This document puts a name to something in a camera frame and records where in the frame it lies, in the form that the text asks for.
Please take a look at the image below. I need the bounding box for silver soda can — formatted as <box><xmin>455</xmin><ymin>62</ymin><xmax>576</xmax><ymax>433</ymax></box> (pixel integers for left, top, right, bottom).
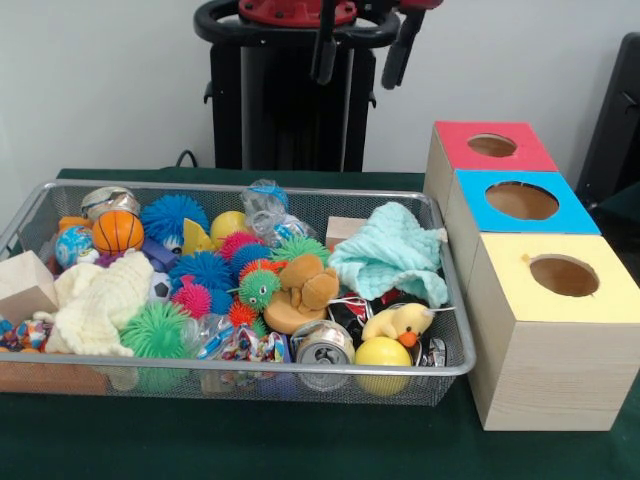
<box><xmin>291</xmin><ymin>320</ymin><xmax>357</xmax><ymax>391</ymax></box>

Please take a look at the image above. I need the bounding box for wooden box with three holes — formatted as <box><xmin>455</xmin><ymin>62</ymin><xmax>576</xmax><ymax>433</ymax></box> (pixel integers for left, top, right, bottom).
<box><xmin>423</xmin><ymin>121</ymin><xmax>640</xmax><ymax>433</ymax></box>

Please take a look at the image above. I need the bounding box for yellow rubber duck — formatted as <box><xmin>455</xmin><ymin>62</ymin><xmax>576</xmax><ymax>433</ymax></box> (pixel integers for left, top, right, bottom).
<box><xmin>362</xmin><ymin>303</ymin><xmax>435</xmax><ymax>349</ymax></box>

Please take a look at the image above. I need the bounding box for dark green table cloth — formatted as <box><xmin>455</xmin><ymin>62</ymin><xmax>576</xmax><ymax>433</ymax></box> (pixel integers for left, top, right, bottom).
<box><xmin>0</xmin><ymin>168</ymin><xmax>640</xmax><ymax>480</ymax></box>

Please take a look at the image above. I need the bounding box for mint green cloth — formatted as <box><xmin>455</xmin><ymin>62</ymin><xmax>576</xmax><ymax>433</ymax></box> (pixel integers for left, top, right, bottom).
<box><xmin>328</xmin><ymin>202</ymin><xmax>451</xmax><ymax>308</ymax></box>

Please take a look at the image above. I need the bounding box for yellow ball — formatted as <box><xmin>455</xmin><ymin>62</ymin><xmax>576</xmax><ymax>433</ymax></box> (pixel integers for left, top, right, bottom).
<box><xmin>354</xmin><ymin>337</ymin><xmax>413</xmax><ymax>397</ymax></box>

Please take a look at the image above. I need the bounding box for cream knitted cloth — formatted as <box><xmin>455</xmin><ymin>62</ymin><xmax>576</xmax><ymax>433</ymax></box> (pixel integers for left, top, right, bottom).
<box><xmin>33</xmin><ymin>248</ymin><xmax>156</xmax><ymax>358</ymax></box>

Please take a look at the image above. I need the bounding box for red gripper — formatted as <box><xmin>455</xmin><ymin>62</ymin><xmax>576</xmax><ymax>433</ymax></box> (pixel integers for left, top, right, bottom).
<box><xmin>311</xmin><ymin>0</ymin><xmax>443</xmax><ymax>91</ymax></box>

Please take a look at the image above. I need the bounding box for orange toy basketball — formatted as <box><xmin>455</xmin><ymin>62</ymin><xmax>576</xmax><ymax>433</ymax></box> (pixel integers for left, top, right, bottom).
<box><xmin>92</xmin><ymin>209</ymin><xmax>145</xmax><ymax>255</ymax></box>

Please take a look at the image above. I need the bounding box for brown plush toy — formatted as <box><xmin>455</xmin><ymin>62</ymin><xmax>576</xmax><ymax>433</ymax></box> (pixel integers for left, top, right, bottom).
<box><xmin>263</xmin><ymin>253</ymin><xmax>341</xmax><ymax>336</ymax></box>

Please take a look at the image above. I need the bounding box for green spiky ball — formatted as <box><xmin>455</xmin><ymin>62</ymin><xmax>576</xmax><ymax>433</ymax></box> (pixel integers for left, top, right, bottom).
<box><xmin>120</xmin><ymin>302</ymin><xmax>193</xmax><ymax>361</ymax></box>

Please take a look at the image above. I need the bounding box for blue spiky ball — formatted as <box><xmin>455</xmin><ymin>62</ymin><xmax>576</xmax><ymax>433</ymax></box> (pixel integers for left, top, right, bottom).
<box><xmin>140</xmin><ymin>193</ymin><xmax>211</xmax><ymax>247</ymax></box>

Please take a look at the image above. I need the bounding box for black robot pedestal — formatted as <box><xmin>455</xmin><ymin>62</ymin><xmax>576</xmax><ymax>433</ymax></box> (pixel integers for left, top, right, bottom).
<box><xmin>195</xmin><ymin>0</ymin><xmax>401</xmax><ymax>171</ymax></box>

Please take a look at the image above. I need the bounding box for clear mesh bin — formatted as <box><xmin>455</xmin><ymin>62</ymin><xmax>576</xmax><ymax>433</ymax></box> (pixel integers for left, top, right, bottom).
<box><xmin>0</xmin><ymin>178</ymin><xmax>477</xmax><ymax>407</ymax></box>

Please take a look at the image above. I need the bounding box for plain wooden block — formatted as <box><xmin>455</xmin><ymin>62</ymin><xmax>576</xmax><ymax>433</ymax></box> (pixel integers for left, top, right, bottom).
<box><xmin>0</xmin><ymin>250</ymin><xmax>59</xmax><ymax>324</ymax></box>

